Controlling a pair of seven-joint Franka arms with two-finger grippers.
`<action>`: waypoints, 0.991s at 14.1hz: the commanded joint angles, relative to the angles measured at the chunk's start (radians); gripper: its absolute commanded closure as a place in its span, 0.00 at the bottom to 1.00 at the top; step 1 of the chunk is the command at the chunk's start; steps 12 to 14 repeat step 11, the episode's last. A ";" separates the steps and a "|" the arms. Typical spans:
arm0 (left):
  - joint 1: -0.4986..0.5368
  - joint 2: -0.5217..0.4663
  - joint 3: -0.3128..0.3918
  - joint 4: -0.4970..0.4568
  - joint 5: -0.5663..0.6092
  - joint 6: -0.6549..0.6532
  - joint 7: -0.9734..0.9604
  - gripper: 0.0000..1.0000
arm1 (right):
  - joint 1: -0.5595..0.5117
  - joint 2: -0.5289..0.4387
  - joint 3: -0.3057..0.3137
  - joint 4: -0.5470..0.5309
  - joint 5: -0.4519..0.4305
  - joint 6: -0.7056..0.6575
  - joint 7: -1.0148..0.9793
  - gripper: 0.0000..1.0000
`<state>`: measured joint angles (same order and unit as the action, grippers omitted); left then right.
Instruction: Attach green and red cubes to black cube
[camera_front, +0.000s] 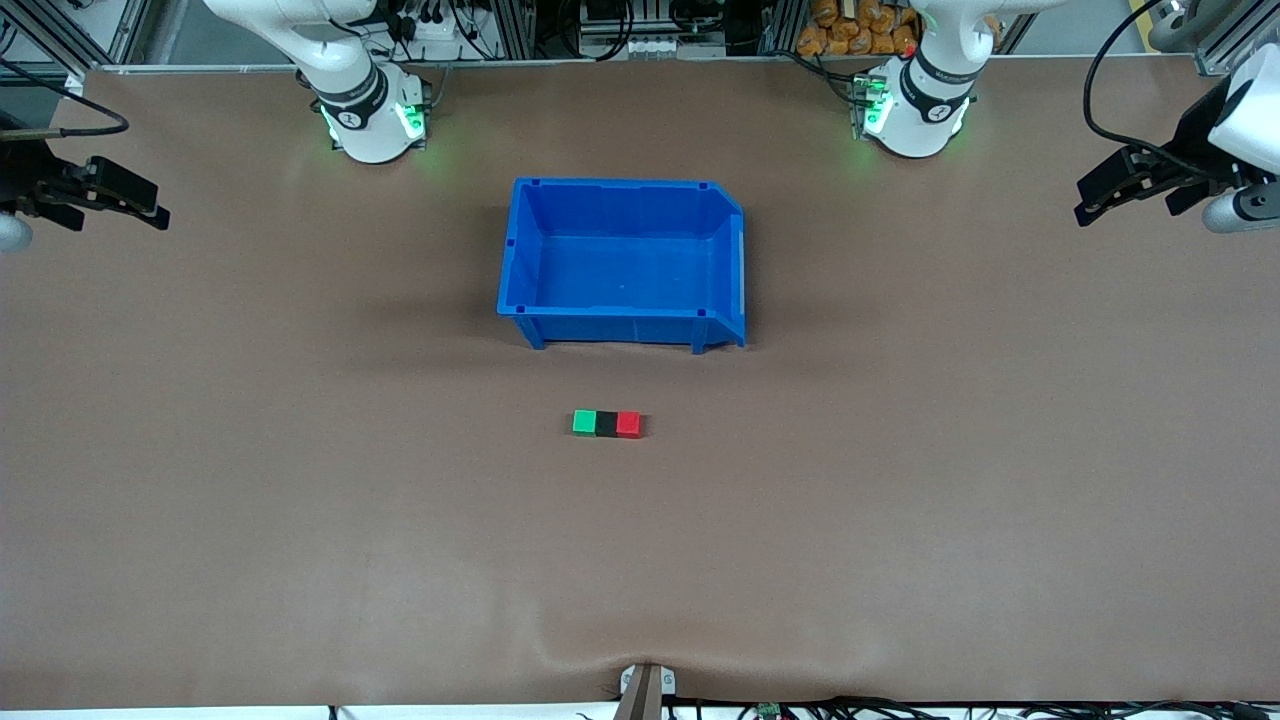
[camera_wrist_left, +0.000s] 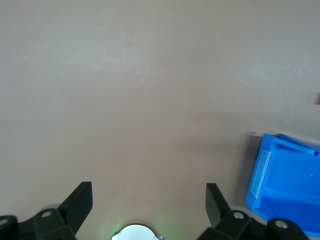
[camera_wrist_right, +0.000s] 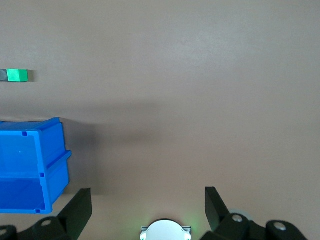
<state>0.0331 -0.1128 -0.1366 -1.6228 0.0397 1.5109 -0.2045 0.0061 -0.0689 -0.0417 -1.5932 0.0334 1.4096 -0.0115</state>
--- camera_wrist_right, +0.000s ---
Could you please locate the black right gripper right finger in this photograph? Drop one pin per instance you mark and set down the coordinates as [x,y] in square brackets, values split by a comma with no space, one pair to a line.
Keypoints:
[220,215]

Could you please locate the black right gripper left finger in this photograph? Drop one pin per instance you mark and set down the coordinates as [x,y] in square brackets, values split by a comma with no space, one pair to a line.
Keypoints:
[72,212]

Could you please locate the green cube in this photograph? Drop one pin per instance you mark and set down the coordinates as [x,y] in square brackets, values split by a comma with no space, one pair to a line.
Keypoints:
[17,75]

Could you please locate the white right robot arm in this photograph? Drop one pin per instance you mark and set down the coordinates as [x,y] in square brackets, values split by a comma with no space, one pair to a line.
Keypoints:
[166,231]

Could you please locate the blue plastic storage bin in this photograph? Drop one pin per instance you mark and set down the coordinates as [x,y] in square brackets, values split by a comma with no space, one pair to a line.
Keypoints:
[27,165]

